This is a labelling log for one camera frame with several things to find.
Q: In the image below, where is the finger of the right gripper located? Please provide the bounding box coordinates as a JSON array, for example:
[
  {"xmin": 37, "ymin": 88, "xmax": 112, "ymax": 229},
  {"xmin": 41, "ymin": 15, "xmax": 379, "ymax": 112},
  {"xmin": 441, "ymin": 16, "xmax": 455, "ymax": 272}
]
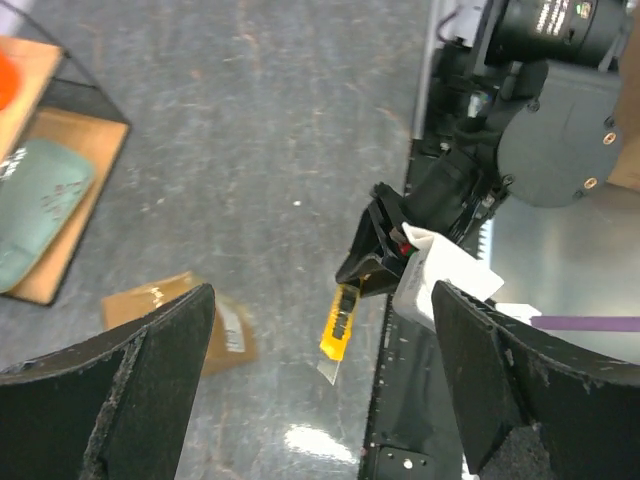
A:
[
  {"xmin": 335, "ymin": 207, "xmax": 382, "ymax": 284},
  {"xmin": 357, "ymin": 268, "xmax": 400, "ymax": 298}
]

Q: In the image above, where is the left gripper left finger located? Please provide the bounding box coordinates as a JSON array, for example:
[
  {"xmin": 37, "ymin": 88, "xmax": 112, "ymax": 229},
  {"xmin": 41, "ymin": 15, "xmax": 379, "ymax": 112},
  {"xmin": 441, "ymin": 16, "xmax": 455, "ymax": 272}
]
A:
[{"xmin": 1, "ymin": 302, "xmax": 203, "ymax": 479}]

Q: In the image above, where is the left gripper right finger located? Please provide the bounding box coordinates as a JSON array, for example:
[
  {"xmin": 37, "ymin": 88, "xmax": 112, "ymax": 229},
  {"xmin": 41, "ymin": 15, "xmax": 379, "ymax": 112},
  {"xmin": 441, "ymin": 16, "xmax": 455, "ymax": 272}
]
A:
[{"xmin": 432, "ymin": 281, "xmax": 639, "ymax": 479}]

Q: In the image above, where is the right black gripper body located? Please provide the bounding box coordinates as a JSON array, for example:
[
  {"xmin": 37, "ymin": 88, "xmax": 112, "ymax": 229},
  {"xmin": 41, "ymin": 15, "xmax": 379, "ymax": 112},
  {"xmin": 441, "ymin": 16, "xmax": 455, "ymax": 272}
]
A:
[{"xmin": 369, "ymin": 183, "xmax": 415, "ymax": 279}]

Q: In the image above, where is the yellow utility knife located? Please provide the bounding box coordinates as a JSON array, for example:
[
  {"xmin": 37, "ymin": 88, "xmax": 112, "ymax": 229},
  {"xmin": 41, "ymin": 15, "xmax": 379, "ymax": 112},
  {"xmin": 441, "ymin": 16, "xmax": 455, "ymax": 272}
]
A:
[{"xmin": 317, "ymin": 282, "xmax": 360, "ymax": 385}]

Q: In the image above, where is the brown cardboard express box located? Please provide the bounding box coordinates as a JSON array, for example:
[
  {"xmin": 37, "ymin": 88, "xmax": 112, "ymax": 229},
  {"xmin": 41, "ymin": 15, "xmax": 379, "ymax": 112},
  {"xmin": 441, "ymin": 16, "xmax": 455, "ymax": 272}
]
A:
[{"xmin": 101, "ymin": 271, "xmax": 258, "ymax": 377}]

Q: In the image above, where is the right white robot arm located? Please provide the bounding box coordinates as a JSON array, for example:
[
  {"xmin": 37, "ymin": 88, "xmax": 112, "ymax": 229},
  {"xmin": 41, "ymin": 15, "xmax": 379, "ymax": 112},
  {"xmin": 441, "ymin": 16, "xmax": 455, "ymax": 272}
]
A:
[{"xmin": 335, "ymin": 1, "xmax": 634, "ymax": 296}]

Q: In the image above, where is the teal rectangular plate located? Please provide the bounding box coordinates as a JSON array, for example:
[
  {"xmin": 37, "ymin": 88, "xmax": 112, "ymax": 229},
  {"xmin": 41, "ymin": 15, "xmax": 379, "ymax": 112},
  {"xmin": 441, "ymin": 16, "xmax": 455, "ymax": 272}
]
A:
[{"xmin": 1, "ymin": 138, "xmax": 96, "ymax": 293}]

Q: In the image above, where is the orange glass cup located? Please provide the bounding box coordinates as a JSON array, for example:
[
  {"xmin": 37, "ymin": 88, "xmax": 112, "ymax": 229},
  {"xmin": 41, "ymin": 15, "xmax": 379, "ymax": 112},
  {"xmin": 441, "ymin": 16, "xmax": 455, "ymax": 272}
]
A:
[{"xmin": 0, "ymin": 52, "xmax": 20, "ymax": 110}]

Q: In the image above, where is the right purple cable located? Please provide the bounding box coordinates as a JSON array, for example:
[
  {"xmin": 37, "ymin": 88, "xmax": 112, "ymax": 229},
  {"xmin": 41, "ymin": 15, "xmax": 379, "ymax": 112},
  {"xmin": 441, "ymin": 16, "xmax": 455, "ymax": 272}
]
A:
[{"xmin": 529, "ymin": 314, "xmax": 640, "ymax": 332}]

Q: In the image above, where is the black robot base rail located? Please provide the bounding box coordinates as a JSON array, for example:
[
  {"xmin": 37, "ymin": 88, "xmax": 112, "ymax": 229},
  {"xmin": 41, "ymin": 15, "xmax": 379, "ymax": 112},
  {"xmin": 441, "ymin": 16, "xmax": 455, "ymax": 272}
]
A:
[{"xmin": 357, "ymin": 134, "xmax": 481, "ymax": 480}]

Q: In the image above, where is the black wire wooden shelf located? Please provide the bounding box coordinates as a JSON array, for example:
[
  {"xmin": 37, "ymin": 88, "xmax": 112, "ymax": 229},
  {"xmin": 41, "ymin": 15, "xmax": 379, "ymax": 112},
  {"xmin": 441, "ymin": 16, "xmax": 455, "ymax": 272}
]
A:
[{"xmin": 1, "ymin": 1, "xmax": 131, "ymax": 305}]

